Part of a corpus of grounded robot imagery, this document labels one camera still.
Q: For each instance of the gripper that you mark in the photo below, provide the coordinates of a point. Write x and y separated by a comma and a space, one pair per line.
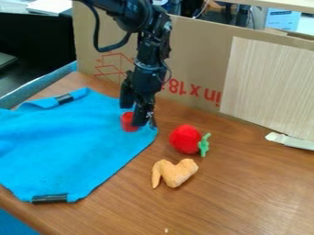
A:
148, 79

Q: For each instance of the black desk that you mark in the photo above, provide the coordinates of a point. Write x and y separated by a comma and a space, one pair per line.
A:
32, 42

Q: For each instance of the grey metal rail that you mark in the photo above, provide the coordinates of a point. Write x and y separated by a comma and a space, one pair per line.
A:
37, 84

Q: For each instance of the white folded paper piece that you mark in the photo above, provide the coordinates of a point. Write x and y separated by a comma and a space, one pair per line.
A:
288, 140

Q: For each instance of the red plush toy green stem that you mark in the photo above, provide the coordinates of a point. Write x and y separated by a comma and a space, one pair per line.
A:
186, 139

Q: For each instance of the light wood-grain board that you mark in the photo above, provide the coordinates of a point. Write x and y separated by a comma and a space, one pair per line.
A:
270, 85

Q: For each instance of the blue cloth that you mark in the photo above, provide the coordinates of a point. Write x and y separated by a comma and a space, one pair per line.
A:
69, 143

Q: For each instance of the orange toy chicken wing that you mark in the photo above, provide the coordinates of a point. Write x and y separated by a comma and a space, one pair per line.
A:
175, 173

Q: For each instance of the cardboard box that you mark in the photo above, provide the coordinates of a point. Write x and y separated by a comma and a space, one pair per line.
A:
200, 61

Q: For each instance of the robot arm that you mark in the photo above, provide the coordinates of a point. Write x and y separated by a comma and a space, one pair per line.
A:
135, 15

